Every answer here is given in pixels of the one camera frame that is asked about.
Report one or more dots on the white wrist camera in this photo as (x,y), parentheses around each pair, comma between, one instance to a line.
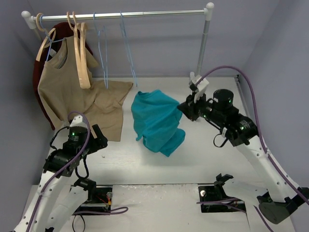
(78,121)
(198,85)

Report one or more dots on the teal t shirt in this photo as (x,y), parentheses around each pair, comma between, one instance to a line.
(156,121)

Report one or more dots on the metal clothes rack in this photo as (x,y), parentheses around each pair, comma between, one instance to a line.
(207,12)

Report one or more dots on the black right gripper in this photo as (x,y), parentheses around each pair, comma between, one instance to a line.
(189,109)

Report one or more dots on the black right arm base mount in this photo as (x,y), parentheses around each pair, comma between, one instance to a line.
(213,198)

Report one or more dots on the dark red garment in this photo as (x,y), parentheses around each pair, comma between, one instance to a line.
(61,31)

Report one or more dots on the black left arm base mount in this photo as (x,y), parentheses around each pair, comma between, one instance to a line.
(100,202)

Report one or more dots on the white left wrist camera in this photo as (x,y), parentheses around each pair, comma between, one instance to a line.
(78,121)

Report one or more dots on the wooden hanger pair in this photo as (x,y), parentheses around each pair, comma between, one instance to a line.
(82,36)
(76,48)

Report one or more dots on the wooden hanger middle pair front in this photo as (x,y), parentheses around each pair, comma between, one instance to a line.
(82,36)

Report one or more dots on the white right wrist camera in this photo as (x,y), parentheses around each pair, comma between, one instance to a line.
(198,85)

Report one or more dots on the beige tank top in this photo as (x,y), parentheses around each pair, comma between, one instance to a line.
(60,93)

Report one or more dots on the wooden hanger middle pair back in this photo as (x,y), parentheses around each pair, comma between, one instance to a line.
(76,48)

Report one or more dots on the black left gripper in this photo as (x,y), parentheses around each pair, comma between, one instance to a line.
(99,141)

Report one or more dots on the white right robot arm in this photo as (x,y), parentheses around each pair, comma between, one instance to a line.
(279,197)

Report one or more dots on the wooden hanger far left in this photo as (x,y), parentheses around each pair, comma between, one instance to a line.
(44,41)

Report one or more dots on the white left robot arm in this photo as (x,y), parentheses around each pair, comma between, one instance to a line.
(43,214)

